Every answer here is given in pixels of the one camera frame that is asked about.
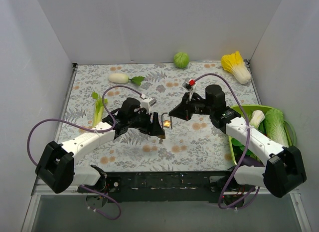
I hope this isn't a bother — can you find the large brass padlock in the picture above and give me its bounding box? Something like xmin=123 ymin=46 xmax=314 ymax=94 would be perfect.
xmin=161 ymin=112 xmax=172 ymax=130

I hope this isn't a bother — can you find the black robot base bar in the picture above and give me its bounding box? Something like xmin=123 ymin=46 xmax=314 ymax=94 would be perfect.
xmin=77 ymin=168 xmax=250 ymax=204

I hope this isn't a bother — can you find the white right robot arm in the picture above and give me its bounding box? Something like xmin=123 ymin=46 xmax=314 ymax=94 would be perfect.
xmin=169 ymin=80 xmax=307 ymax=198

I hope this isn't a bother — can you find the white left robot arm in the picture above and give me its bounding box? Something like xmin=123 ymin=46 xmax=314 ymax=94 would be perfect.
xmin=35 ymin=98 xmax=165 ymax=194

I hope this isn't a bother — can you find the yellow toy napa cabbage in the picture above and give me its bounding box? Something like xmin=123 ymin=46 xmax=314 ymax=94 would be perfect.
xmin=221 ymin=51 xmax=251 ymax=84

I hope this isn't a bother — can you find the green toy celery stalk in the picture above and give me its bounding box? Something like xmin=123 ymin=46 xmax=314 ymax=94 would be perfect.
xmin=91 ymin=92 xmax=108 ymax=127

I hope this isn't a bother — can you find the white toy radish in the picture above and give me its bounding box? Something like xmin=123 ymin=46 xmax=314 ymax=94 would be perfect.
xmin=108 ymin=73 xmax=145 ymax=86

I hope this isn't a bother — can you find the toy bok choy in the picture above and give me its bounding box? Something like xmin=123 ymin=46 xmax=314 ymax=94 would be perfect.
xmin=249 ymin=110 xmax=265 ymax=129

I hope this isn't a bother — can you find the floral table mat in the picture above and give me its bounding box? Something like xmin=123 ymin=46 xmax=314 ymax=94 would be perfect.
xmin=57 ymin=61 xmax=258 ymax=172

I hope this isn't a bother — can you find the green toy napa cabbage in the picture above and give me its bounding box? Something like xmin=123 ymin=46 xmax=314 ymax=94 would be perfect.
xmin=265 ymin=108 xmax=289 ymax=147

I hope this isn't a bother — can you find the purple toy eggplant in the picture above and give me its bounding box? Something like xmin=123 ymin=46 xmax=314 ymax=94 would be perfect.
xmin=241 ymin=155 xmax=264 ymax=167

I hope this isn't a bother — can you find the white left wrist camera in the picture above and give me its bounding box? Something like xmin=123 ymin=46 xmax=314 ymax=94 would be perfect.
xmin=140 ymin=93 xmax=157 ymax=114

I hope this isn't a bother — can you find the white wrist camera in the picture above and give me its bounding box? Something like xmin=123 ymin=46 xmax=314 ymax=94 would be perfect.
xmin=140 ymin=93 xmax=157 ymax=114
xmin=182 ymin=79 xmax=197 ymax=100

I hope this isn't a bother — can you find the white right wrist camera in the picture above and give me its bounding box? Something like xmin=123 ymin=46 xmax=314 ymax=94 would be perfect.
xmin=182 ymin=79 xmax=197 ymax=100

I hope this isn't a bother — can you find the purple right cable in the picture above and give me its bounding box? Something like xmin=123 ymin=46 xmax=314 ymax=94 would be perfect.
xmin=194 ymin=73 xmax=260 ymax=210

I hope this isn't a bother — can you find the purple cable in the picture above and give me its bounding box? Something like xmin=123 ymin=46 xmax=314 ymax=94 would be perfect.
xmin=26 ymin=85 xmax=147 ymax=220
xmin=194 ymin=73 xmax=260 ymax=210

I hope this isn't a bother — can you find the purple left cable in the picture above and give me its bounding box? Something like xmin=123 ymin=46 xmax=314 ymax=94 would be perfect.
xmin=26 ymin=85 xmax=147 ymax=220

